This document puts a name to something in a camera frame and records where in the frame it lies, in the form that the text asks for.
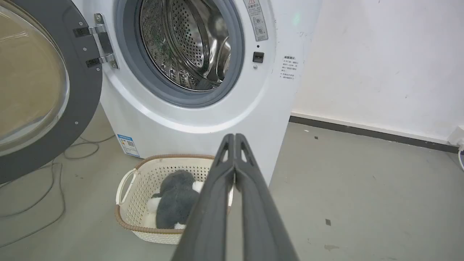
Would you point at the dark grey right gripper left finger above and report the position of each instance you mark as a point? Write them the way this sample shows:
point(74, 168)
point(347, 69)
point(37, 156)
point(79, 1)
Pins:
point(208, 217)

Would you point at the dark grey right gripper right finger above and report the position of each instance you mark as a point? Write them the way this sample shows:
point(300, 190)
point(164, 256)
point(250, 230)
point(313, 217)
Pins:
point(259, 217)

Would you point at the white front-load washing machine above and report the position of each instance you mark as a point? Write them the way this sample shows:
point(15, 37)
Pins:
point(232, 108)

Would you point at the grey round washing machine door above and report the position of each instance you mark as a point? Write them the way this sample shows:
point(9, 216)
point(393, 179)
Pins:
point(40, 83)

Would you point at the grey and white plush toy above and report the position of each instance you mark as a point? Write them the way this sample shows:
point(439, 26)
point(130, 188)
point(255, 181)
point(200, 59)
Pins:
point(175, 203)

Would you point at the cream perforated laundry basket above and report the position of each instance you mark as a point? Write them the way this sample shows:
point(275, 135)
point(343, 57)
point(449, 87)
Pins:
point(143, 197)

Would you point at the white wall power plug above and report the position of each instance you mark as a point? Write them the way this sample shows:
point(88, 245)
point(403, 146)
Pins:
point(457, 139)

